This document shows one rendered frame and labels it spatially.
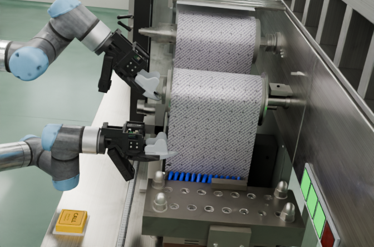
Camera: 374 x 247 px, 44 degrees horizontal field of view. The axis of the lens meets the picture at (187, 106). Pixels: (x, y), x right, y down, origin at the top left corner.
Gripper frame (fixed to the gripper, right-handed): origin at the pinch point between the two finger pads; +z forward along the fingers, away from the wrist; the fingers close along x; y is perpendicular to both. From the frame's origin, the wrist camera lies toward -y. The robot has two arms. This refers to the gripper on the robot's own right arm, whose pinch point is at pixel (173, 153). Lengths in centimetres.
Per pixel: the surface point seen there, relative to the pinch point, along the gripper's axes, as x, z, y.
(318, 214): -35.1, 29.4, 10.1
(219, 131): -0.2, 11.7, 8.4
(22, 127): 198, -113, -109
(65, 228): -13.5, -26.6, -17.3
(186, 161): -0.3, 3.7, -2.1
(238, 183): -5.9, 18.1, -4.1
